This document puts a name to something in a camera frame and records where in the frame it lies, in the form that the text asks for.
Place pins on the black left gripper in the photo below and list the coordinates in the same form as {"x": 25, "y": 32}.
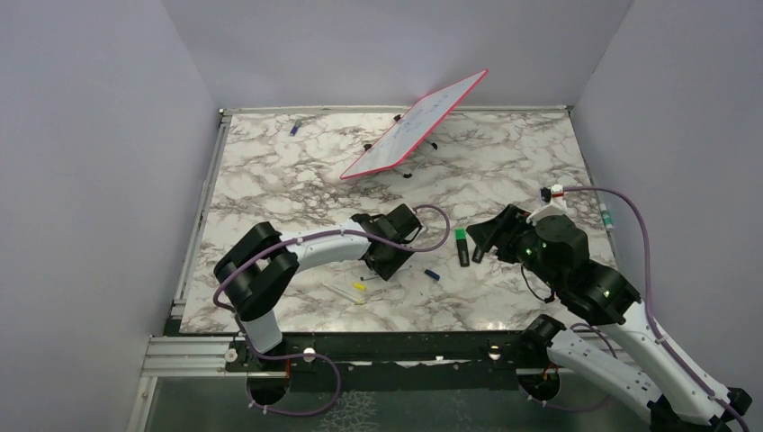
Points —
{"x": 386, "y": 269}

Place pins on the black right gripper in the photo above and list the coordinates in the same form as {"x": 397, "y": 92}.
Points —
{"x": 501, "y": 230}

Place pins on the green black highlighter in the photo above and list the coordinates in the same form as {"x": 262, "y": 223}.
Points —
{"x": 462, "y": 247}

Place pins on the blue marker cap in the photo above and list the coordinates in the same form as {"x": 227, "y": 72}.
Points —
{"x": 432, "y": 274}

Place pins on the orange black highlighter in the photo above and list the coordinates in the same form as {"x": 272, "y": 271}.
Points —
{"x": 478, "y": 255}

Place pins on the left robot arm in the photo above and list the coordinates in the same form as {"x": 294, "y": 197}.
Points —
{"x": 257, "y": 270}

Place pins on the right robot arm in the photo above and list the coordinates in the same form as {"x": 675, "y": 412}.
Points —
{"x": 669, "y": 392}

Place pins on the white yellow-tip marker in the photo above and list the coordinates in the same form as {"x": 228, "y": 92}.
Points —
{"x": 353, "y": 299}

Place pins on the whiteboard metal stand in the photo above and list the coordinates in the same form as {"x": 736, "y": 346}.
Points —
{"x": 411, "y": 156}

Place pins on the pink framed whiteboard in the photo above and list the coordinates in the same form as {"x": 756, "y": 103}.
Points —
{"x": 440, "y": 103}

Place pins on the small purple marker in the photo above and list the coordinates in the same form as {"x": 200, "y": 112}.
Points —
{"x": 295, "y": 127}

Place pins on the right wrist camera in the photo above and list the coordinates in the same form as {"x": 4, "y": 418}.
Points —
{"x": 553, "y": 204}

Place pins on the green white marker on rail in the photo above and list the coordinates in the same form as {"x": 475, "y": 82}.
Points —
{"x": 605, "y": 216}

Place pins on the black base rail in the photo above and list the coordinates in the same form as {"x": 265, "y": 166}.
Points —
{"x": 397, "y": 361}

